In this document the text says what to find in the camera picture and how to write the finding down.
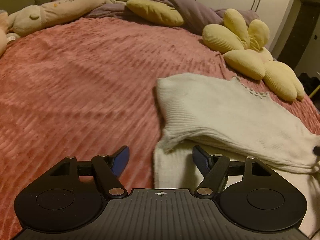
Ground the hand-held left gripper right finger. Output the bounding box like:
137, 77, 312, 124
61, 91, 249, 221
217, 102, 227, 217
192, 145, 274, 198

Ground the cream plush rabbit toy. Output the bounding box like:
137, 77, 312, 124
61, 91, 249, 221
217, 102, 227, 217
6, 0, 132, 38

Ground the pink ribbed blanket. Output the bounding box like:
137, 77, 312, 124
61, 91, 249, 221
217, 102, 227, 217
0, 15, 320, 233

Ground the black chair with yellow frame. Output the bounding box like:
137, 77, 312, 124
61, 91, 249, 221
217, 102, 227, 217
299, 72, 320, 98

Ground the white knitted sweater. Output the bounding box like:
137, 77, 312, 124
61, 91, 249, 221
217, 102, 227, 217
153, 72, 320, 240

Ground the yellow petal cushion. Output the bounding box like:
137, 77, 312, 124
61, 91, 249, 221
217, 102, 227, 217
126, 0, 185, 27

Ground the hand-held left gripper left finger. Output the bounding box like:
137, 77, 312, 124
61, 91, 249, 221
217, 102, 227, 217
47, 145, 130, 198

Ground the purple duvet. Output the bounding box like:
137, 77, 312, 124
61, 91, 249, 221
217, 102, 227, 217
51, 0, 260, 27

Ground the yellow flower plush pillow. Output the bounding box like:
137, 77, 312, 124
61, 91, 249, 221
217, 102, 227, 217
202, 8, 305, 102

